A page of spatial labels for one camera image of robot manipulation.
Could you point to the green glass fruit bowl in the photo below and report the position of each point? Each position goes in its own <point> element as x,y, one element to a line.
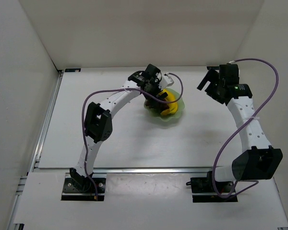
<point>166,112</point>

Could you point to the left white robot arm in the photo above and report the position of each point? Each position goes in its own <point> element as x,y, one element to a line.
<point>97,117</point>

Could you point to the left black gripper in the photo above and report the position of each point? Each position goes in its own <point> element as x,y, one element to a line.
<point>152,93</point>

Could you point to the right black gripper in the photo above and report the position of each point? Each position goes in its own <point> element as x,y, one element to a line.
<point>211,83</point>

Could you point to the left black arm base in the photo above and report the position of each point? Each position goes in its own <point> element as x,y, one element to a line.
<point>72,191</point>

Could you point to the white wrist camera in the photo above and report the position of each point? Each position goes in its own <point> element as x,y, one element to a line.
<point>165,81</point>

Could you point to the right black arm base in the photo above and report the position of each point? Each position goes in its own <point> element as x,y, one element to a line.
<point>203,191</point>

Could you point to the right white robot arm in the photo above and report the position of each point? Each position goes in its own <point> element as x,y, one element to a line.
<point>258,159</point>

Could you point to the red fake grape bunch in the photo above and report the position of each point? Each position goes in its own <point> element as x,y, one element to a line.
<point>151,104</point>

